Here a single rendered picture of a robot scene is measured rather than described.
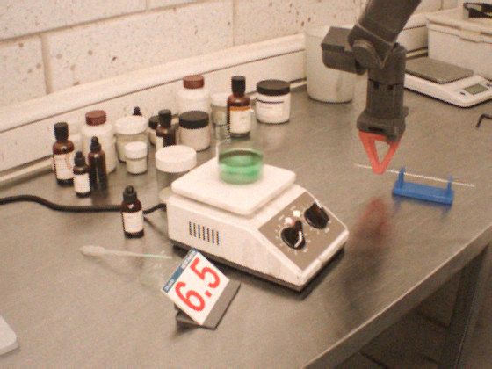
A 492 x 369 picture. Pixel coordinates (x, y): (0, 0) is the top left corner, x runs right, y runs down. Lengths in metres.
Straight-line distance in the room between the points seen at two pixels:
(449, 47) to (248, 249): 1.10
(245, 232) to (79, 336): 0.23
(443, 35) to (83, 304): 1.27
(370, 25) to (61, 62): 0.56
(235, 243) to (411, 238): 0.25
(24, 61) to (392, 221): 0.66
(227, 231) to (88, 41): 0.52
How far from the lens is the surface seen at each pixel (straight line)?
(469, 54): 1.69
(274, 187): 0.77
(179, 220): 0.78
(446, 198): 0.96
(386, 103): 0.90
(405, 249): 0.83
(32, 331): 0.70
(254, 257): 0.74
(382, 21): 0.79
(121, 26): 1.16
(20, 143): 1.06
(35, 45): 1.08
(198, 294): 0.70
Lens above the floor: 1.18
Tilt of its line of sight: 26 degrees down
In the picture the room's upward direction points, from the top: straight up
